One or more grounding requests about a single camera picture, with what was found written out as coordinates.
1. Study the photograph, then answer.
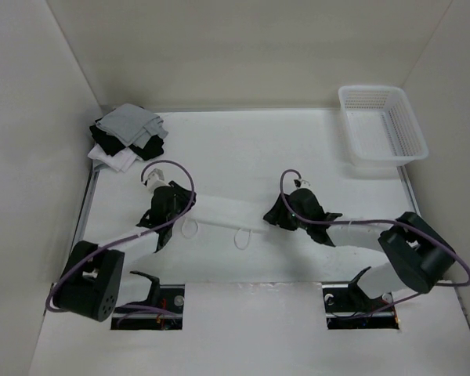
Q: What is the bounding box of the grey folded tank top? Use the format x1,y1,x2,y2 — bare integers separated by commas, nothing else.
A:
96,103,168,149

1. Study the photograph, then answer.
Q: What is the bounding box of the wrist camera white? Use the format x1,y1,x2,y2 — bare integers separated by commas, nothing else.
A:
294,178,310,189
143,168,168,193

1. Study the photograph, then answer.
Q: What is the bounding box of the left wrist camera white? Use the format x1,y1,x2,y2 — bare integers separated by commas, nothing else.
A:
143,168,168,193

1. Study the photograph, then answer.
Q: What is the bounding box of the black folded tank top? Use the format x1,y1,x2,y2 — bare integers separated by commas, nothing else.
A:
89,125,165,161

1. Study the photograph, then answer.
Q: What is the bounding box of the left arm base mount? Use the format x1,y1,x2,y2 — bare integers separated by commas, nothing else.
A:
110,271,186,331

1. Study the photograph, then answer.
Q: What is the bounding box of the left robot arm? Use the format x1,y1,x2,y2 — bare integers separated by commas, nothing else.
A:
46,181,196,322

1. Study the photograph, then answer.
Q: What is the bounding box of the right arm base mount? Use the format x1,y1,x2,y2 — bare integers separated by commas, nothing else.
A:
322,268,400,330

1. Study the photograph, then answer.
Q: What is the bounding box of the white folded tank top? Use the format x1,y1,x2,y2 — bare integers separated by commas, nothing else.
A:
88,144,139,172

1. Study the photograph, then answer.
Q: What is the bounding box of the white plastic basket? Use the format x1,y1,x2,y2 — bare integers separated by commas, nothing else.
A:
338,85,429,168

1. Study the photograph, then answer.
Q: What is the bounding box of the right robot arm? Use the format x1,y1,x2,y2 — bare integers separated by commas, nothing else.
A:
263,188,455,310

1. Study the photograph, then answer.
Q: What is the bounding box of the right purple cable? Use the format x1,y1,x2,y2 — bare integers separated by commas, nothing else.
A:
279,168,470,314

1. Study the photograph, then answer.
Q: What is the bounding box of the white tank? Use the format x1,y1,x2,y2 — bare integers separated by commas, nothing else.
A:
88,144,139,172
180,194,269,251

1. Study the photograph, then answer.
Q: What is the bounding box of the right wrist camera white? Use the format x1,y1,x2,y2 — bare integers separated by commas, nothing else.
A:
294,178,310,189

